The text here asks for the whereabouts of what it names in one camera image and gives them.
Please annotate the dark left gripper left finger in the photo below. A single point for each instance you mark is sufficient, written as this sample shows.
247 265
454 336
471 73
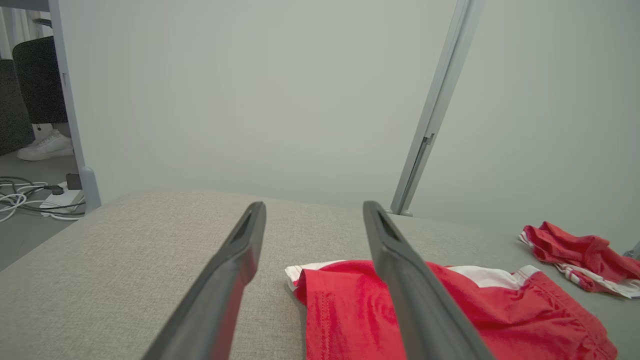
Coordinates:
220 300

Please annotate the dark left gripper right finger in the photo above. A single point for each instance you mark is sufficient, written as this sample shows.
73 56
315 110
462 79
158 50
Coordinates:
420 310

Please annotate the red garment broad white band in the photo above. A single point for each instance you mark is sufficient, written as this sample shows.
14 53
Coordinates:
350 320

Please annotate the red tshirt white striped sleeves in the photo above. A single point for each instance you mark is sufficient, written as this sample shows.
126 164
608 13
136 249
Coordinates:
575 247

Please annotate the white power strip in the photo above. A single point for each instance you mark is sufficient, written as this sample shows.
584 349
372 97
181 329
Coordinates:
62 202

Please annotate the black power adapter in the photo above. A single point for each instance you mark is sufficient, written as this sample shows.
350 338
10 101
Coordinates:
74 181

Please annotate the white sneaker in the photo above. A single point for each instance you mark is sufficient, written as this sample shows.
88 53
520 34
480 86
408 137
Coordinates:
47 148

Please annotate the grey cylindrical post foot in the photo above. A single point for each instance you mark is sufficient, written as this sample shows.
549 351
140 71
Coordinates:
91 192

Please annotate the grey metal partition post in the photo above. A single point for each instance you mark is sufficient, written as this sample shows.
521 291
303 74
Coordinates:
440 100

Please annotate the slim grey partition post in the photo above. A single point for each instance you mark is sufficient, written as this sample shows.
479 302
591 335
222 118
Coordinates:
65 75

